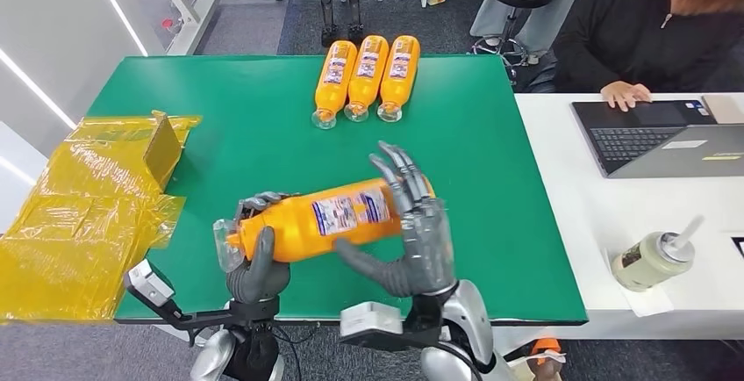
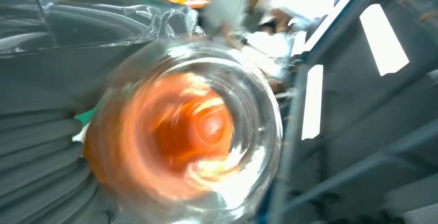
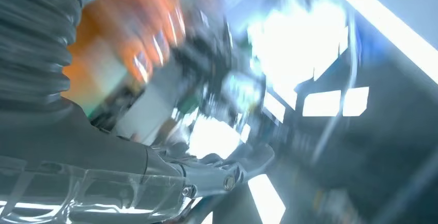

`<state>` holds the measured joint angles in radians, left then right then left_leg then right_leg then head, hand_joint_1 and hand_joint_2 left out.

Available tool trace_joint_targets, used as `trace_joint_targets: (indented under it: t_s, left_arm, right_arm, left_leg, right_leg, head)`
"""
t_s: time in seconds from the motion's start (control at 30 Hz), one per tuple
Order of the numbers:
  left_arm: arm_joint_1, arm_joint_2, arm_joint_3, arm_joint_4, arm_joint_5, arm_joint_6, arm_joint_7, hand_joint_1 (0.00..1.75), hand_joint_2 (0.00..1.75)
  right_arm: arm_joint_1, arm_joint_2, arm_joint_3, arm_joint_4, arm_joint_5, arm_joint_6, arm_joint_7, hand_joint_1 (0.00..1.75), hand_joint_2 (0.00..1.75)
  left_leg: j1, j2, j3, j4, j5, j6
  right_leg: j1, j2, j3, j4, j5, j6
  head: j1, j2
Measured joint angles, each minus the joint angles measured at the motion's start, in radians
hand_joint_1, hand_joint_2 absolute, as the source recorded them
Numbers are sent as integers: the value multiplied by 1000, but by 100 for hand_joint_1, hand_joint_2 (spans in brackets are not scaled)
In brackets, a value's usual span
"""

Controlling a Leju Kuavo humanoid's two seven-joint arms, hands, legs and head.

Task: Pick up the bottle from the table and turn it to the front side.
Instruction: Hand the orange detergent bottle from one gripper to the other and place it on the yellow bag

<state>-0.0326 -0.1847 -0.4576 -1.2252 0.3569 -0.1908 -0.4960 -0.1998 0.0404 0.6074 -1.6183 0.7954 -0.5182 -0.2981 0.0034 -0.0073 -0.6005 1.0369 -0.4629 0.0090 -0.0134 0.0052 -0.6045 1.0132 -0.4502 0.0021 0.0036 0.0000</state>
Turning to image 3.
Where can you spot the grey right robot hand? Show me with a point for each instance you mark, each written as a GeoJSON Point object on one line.
{"type": "Point", "coordinates": [85, 167]}

